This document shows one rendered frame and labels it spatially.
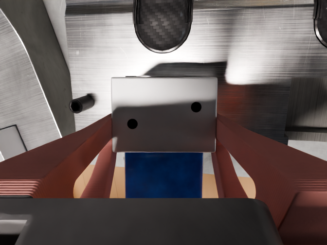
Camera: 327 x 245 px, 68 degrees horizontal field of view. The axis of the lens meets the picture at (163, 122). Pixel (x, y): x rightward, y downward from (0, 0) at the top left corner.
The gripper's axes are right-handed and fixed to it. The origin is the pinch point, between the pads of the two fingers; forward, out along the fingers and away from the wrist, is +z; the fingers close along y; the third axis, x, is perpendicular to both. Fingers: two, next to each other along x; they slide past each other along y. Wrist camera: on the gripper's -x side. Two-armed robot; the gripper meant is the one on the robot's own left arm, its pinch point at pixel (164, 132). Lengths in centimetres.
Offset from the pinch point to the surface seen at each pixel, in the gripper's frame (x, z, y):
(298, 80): 0.0, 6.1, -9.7
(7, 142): 6.9, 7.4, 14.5
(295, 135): 3.1, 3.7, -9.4
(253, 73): -1.2, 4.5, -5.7
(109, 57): -1.6, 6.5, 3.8
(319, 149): 8.8, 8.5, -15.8
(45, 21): -1.6, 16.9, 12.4
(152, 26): -3.5, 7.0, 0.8
